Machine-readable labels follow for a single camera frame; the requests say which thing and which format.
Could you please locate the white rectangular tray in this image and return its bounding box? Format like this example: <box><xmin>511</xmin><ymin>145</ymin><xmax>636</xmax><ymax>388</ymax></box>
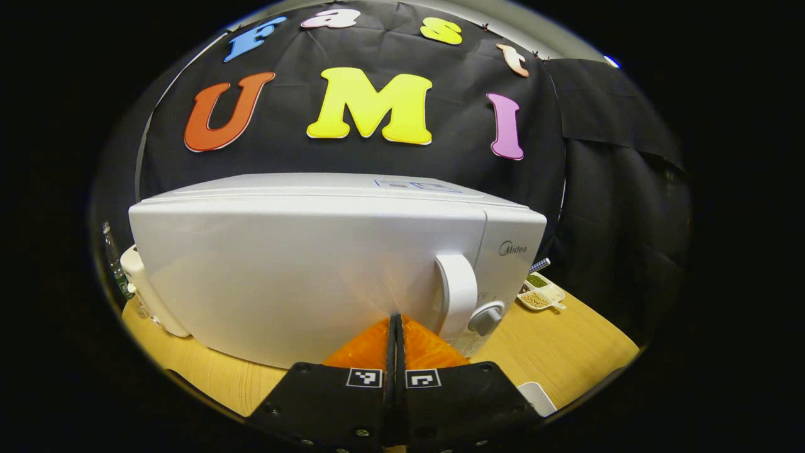
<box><xmin>517</xmin><ymin>381</ymin><xmax>558</xmax><ymax>417</ymax></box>

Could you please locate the white microwave oven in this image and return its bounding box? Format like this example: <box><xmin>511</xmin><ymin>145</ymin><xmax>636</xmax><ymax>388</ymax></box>
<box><xmin>129</xmin><ymin>173</ymin><xmax>548</xmax><ymax>370</ymax></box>

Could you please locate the white divided dish of beans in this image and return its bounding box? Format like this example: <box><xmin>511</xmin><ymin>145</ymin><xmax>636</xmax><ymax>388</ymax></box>
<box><xmin>517</xmin><ymin>272</ymin><xmax>567</xmax><ymax>312</ymax></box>

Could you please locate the white toaster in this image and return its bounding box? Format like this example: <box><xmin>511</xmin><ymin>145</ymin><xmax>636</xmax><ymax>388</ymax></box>
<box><xmin>119</xmin><ymin>244</ymin><xmax>189</xmax><ymax>338</ymax></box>

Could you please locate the clear plastic water bottle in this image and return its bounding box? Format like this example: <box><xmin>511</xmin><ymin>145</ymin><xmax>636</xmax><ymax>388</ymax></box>
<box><xmin>103</xmin><ymin>221</ymin><xmax>136</xmax><ymax>299</ymax></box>

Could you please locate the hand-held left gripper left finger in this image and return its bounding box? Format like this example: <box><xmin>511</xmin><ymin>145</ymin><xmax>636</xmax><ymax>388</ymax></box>
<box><xmin>245</xmin><ymin>315</ymin><xmax>396</xmax><ymax>450</ymax></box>

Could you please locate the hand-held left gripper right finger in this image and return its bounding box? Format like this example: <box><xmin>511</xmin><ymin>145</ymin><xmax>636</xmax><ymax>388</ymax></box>
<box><xmin>395</xmin><ymin>313</ymin><xmax>545</xmax><ymax>450</ymax></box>

